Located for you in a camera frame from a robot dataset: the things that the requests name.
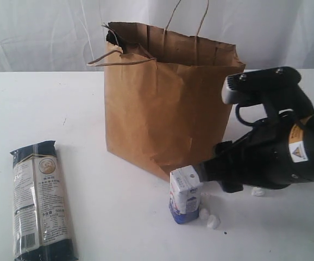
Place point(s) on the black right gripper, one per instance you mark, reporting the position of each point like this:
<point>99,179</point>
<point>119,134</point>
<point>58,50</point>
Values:
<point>261,158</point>

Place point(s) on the small white milk carton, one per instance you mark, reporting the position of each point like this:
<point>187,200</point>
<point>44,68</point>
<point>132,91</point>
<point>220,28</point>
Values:
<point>184,194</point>

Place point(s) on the brown paper bag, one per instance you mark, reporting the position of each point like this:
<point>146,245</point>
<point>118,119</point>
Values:
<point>162,95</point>

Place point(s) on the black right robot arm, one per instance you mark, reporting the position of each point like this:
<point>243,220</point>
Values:
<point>301,144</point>

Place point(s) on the small white garlic clove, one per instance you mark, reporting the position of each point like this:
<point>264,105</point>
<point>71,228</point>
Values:
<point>204,214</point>

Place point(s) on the dark blue pasta packet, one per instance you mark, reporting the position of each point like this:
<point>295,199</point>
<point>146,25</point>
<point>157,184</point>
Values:
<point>40,226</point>

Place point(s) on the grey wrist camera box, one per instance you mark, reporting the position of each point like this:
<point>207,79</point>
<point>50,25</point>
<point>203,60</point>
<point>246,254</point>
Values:
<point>246,88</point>

